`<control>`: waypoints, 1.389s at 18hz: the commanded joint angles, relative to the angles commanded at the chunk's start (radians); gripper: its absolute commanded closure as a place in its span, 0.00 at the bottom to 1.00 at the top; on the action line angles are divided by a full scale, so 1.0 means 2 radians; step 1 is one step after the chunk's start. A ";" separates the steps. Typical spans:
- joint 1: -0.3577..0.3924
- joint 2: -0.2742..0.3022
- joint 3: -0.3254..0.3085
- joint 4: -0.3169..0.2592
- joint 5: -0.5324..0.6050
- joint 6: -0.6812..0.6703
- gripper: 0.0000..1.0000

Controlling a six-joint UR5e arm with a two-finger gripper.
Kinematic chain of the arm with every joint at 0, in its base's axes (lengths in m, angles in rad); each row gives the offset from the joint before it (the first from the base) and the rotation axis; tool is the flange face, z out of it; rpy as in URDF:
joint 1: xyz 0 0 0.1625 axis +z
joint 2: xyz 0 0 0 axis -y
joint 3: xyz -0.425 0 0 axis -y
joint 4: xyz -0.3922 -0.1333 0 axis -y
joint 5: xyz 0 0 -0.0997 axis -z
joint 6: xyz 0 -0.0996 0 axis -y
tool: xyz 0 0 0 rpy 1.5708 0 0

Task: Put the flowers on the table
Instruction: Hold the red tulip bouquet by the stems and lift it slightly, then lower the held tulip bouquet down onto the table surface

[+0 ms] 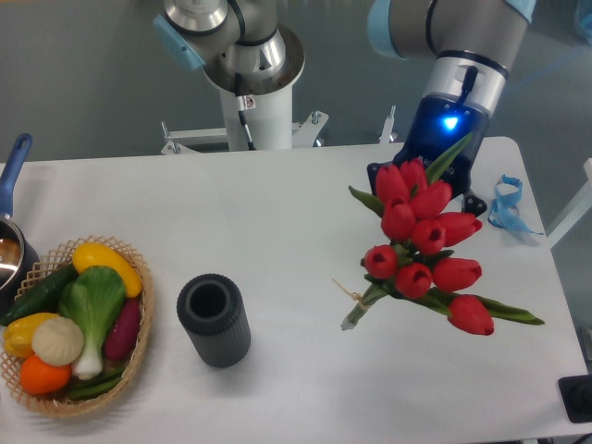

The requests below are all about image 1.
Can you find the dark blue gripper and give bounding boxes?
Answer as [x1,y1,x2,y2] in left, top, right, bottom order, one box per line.
[391,96,489,216]

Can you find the red tulip bouquet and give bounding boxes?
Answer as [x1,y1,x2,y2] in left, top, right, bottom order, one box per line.
[341,135,545,336]

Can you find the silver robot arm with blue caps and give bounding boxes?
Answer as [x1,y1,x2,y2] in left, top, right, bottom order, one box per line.
[367,0,536,216]

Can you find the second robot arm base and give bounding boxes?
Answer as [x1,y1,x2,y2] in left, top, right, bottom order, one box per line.
[153,1,305,95]

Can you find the light blue ribbon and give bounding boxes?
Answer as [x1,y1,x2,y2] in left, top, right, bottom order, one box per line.
[487,175,543,236]

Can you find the black device at table edge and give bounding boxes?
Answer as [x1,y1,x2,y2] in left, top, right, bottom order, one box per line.
[558,375,592,424]

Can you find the dark grey ribbed vase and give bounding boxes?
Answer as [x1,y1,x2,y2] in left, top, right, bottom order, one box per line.
[177,274,251,368]

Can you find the purple sweet potato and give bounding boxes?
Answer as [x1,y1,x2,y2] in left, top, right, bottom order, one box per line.
[104,299,141,361]

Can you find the green bok choy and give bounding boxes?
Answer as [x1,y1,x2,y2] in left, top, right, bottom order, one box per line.
[58,265,126,380]

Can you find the green pea pods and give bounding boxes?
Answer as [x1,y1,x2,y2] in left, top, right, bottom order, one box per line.
[66,366,125,401]

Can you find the cream garlic bulb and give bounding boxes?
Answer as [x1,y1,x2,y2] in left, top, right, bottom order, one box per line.
[31,316,84,366]

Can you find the green cucumber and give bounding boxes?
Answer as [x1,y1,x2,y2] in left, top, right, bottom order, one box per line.
[1,264,79,327]

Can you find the orange fruit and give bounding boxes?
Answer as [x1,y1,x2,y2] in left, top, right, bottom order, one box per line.
[19,354,72,395]

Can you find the yellow bell pepper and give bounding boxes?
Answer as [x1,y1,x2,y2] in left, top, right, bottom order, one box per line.
[3,313,58,359]

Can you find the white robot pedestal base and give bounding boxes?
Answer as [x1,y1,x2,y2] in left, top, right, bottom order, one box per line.
[161,84,329,155]

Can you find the blue handled saucepan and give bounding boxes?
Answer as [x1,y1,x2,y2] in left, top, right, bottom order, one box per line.
[1,133,39,315]

